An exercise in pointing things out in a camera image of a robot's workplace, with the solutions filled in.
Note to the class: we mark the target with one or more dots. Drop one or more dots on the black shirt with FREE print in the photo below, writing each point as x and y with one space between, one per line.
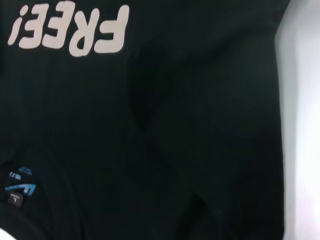
175 125

